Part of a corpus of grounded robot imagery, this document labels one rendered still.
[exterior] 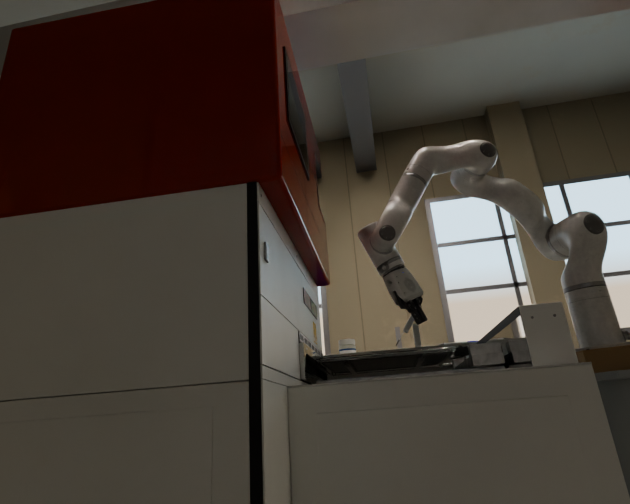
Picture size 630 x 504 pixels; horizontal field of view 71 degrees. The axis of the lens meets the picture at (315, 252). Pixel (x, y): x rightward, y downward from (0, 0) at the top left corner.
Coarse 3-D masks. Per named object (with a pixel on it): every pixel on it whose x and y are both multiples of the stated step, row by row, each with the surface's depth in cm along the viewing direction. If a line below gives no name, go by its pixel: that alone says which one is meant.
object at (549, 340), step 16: (544, 304) 100; (560, 304) 99; (528, 320) 99; (544, 320) 99; (560, 320) 98; (528, 336) 98; (544, 336) 97; (560, 336) 97; (544, 352) 96; (560, 352) 96
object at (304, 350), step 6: (300, 342) 116; (300, 348) 116; (306, 348) 120; (300, 354) 115; (306, 354) 121; (312, 354) 129; (300, 360) 115; (312, 360) 133; (300, 366) 114; (324, 366) 151; (300, 372) 113; (306, 372) 115; (324, 372) 155; (300, 378) 113; (306, 378) 114; (312, 378) 124; (318, 378) 135; (324, 378) 154
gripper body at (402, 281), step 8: (392, 272) 131; (400, 272) 133; (408, 272) 135; (384, 280) 133; (392, 280) 130; (400, 280) 130; (408, 280) 133; (392, 288) 130; (400, 288) 129; (408, 288) 131; (416, 288) 133; (392, 296) 131; (400, 296) 129; (408, 296) 129; (416, 296) 131
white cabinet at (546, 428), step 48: (336, 384) 95; (384, 384) 94; (432, 384) 92; (480, 384) 91; (528, 384) 89; (576, 384) 88; (336, 432) 91; (384, 432) 90; (432, 432) 89; (480, 432) 87; (528, 432) 86; (576, 432) 85; (336, 480) 88; (384, 480) 87; (432, 480) 86; (480, 480) 84; (528, 480) 83; (576, 480) 82; (624, 480) 81
